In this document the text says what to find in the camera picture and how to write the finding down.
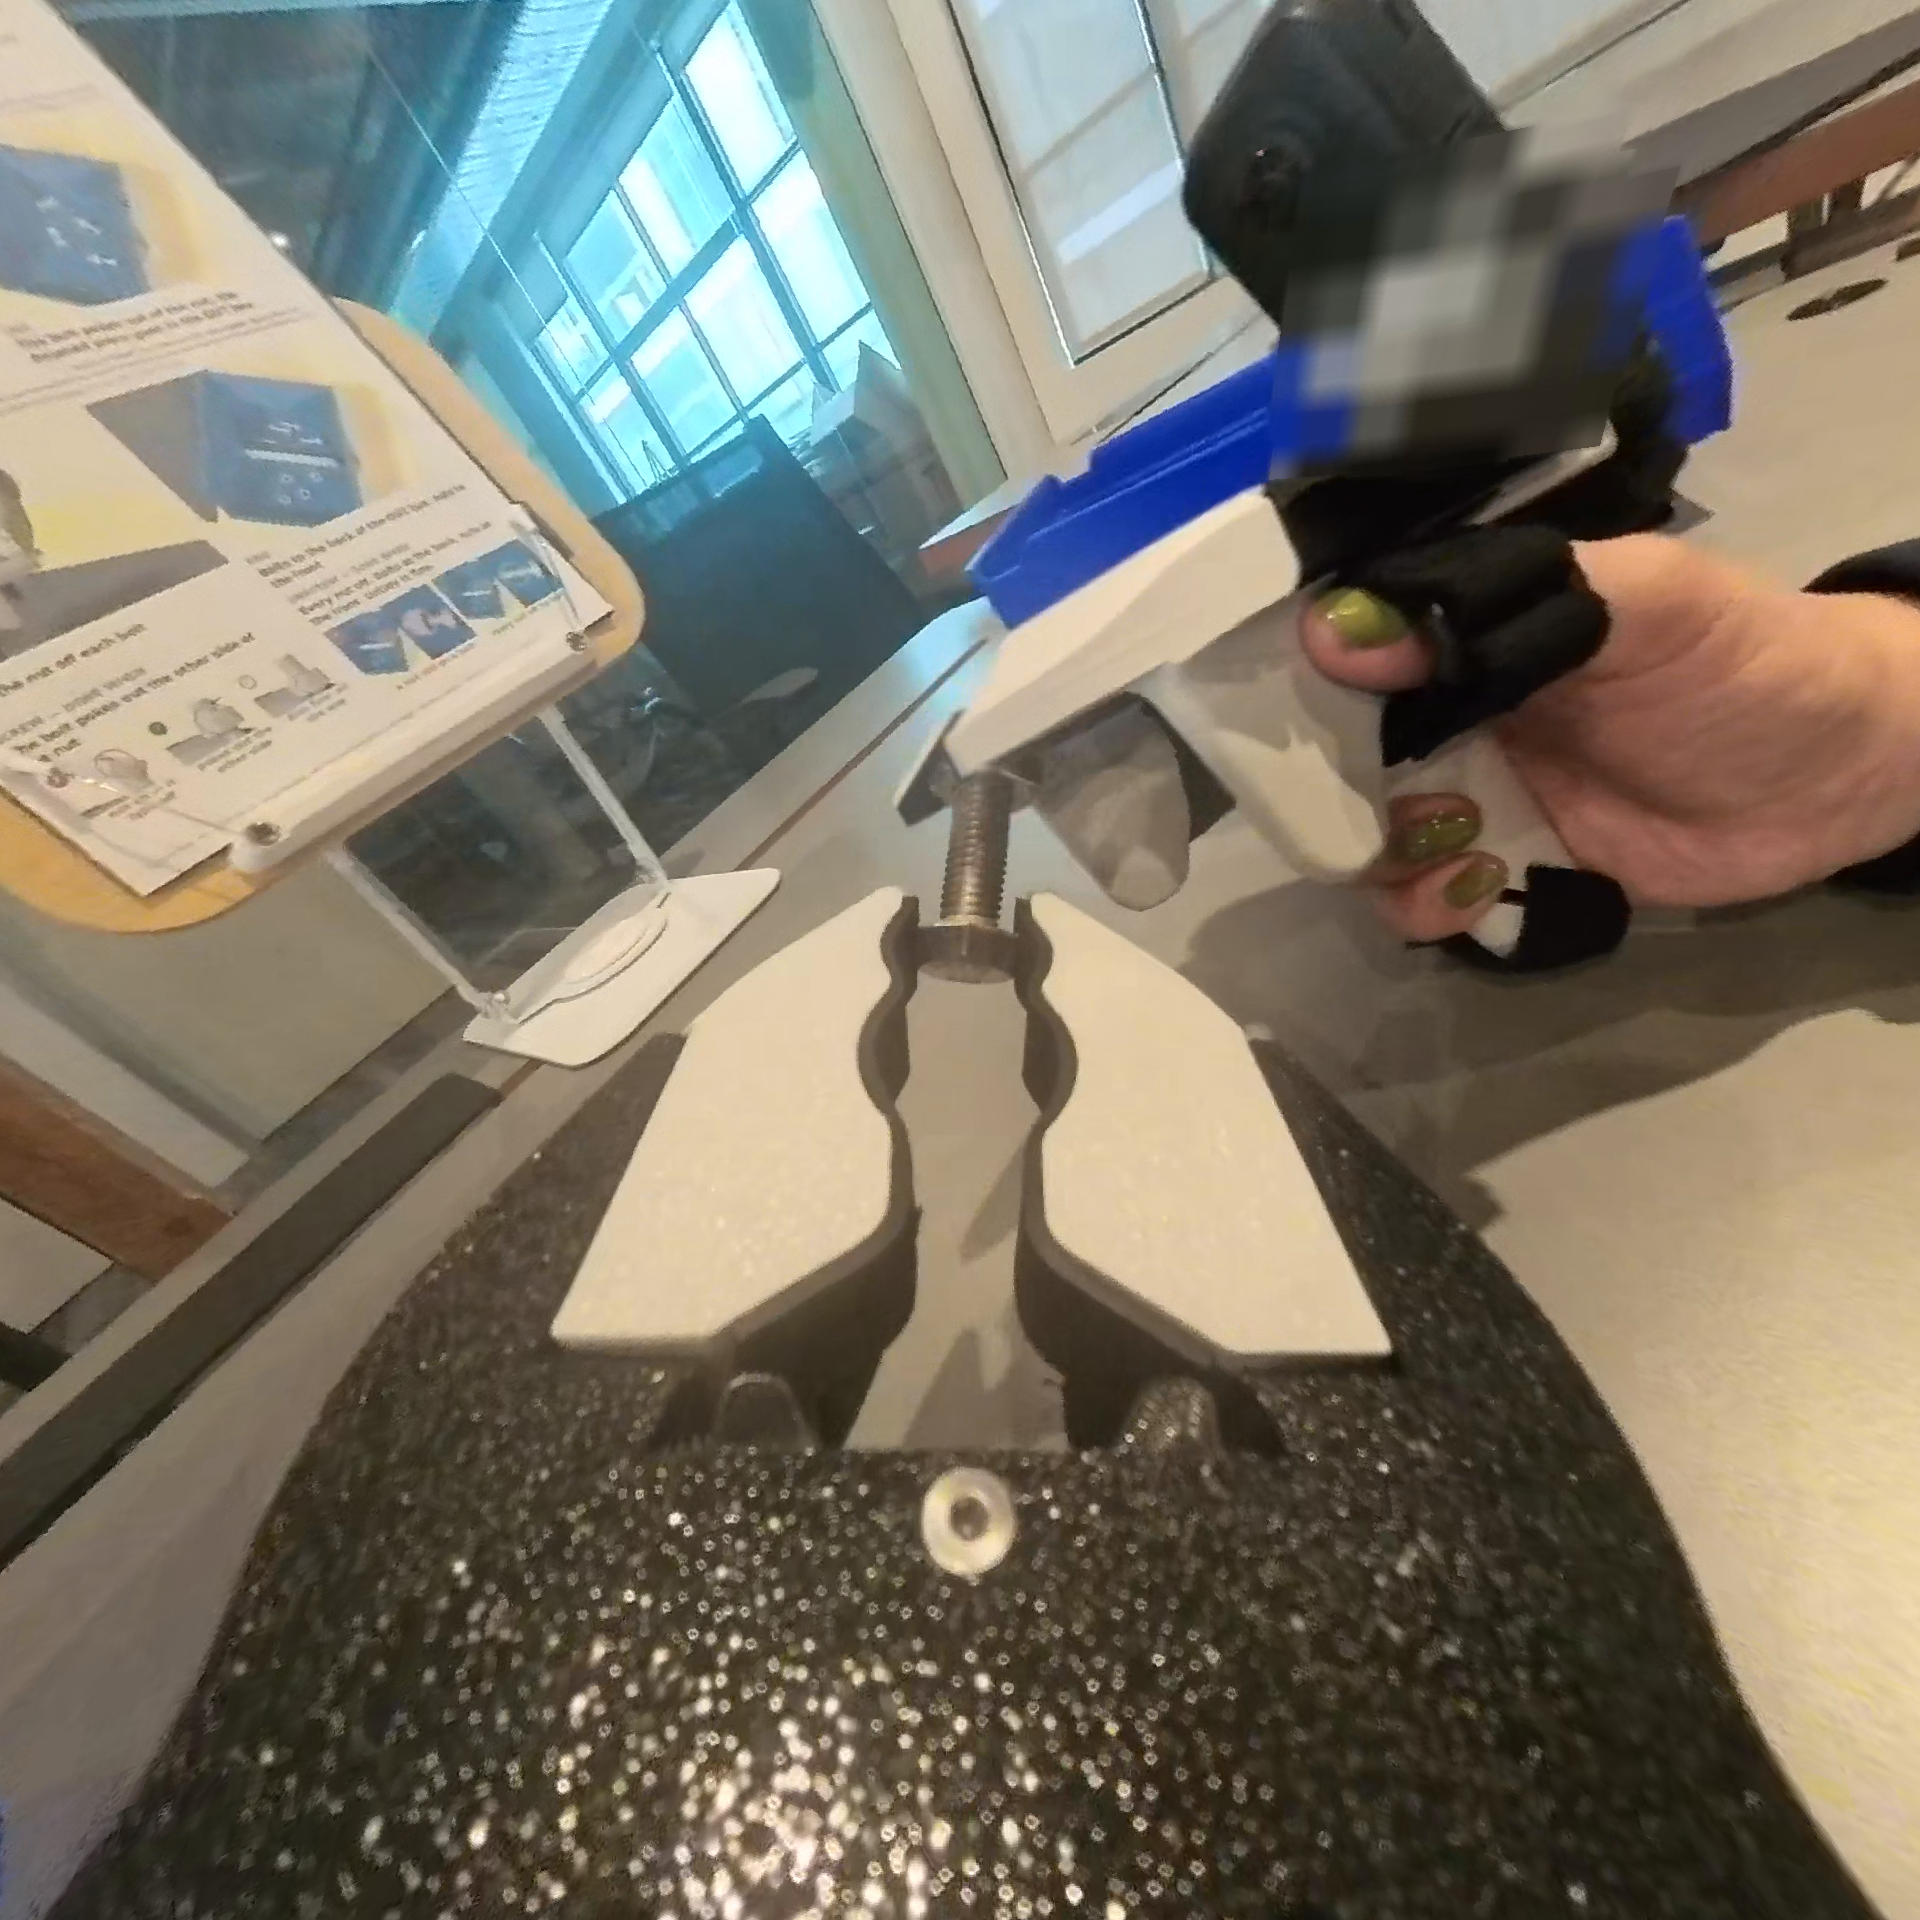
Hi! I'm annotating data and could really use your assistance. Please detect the black mesh office chair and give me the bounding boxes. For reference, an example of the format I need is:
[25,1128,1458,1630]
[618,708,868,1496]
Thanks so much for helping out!
[596,415,921,759]

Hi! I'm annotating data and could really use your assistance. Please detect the rounded wooden board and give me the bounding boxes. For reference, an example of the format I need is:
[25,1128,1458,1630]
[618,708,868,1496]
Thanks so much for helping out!
[0,292,648,935]

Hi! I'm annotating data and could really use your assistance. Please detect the wooden post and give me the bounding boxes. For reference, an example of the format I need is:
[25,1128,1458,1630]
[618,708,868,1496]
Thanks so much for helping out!
[0,1047,238,1287]

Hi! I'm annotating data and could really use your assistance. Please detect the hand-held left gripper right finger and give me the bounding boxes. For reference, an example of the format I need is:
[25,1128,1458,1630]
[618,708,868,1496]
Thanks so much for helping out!
[1017,890,1396,1448]

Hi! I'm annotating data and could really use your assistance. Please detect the white framed glass panel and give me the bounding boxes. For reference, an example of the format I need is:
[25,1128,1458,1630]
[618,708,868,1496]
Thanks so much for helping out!
[884,0,1280,442]

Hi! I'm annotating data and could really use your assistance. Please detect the steel bolt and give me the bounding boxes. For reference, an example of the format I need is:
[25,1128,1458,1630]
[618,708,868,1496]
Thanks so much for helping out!
[911,767,1040,989]

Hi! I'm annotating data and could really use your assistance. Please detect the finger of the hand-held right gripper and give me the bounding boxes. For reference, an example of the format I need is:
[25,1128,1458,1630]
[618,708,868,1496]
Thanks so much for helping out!
[896,697,1197,911]
[943,492,1304,781]

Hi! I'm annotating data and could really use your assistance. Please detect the brown wooden table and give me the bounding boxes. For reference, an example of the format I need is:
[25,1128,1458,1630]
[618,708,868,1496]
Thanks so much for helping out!
[1632,81,1920,289]

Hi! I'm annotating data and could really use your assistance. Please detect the blue plastic bin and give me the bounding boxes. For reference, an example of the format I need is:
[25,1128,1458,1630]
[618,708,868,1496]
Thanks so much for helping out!
[964,215,1736,636]

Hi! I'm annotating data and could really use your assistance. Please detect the pale cardboard box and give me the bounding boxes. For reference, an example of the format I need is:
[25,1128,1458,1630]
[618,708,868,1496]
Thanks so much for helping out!
[809,342,964,513]

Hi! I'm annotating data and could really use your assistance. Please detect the gridded window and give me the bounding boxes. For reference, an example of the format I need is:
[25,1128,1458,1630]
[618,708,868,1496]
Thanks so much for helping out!
[516,0,888,505]

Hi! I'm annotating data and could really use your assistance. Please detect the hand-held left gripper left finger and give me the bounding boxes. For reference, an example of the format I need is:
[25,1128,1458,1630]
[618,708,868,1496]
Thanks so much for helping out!
[548,884,924,1444]

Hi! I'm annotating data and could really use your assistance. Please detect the printed instruction sheet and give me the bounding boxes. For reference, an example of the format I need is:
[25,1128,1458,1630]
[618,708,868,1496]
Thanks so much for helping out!
[0,0,618,887]

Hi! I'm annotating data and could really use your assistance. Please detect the person's right hand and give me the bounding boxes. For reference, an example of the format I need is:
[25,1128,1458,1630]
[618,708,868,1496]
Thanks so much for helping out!
[1298,532,1920,946]

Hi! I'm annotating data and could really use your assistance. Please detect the grey wood-edged table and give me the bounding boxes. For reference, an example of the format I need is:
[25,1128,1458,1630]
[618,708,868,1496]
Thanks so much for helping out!
[918,478,1055,589]

